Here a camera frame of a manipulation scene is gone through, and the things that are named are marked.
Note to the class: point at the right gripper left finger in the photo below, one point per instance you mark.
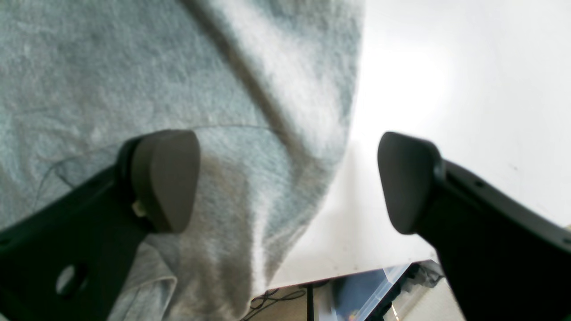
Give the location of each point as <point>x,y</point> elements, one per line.
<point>69,261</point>

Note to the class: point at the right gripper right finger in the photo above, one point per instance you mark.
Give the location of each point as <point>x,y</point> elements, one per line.
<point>502,261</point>

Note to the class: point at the grey Hugging Face t-shirt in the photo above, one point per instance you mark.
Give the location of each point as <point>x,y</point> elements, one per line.
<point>267,86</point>

